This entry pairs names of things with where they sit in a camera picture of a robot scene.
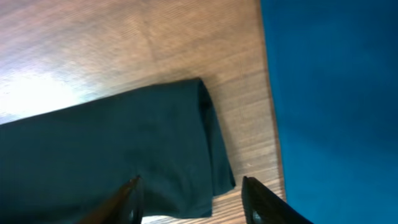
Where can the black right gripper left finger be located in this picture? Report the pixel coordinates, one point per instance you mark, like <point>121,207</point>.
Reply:
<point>126,206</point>

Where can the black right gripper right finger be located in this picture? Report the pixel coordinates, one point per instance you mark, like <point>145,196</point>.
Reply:
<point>263,206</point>

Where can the black polo shirt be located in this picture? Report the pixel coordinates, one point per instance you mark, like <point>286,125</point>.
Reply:
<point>59,166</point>

